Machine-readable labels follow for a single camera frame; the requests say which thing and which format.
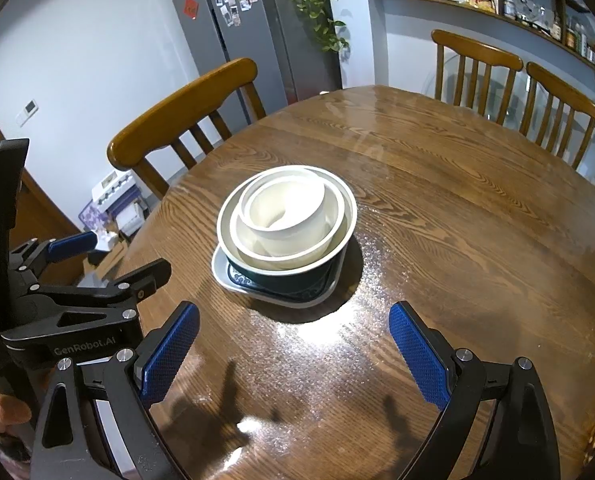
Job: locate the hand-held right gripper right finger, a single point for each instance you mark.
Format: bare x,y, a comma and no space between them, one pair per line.
420,355

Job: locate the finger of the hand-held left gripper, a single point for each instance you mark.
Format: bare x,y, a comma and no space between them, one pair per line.
72,246
150,277

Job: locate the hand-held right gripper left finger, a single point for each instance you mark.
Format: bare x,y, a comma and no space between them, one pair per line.
170,355

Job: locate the large white bowl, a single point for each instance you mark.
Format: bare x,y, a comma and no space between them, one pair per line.
225,230

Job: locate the blue patterned square plate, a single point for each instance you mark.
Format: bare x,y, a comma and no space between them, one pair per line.
297,304

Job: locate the plain blue plate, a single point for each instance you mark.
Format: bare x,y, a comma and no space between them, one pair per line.
297,280

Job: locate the medium white bowl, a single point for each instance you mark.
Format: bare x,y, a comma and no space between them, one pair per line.
297,255

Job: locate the small white bowl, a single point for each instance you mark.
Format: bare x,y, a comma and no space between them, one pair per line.
277,200

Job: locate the person's left hand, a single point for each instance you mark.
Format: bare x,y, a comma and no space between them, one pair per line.
2,407

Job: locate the purple printed box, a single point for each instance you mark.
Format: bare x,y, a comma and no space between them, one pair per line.
95,217

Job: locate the plain white box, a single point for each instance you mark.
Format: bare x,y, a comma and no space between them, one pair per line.
130,217

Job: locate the white dotted box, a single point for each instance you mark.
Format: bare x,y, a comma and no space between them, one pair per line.
112,190

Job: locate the wooden chair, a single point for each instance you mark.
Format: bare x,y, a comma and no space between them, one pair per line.
562,87
477,50
177,105

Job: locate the red square fridge sticker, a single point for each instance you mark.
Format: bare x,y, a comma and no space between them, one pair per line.
191,8

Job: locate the grey refrigerator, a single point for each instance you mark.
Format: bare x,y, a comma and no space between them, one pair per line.
272,35

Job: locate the trailing green plant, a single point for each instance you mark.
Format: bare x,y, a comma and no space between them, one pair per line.
312,5

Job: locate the white wall control panel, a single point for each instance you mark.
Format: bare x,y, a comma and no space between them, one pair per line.
28,109

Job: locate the dark wooden wall shelf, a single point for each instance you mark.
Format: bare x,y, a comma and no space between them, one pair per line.
477,11

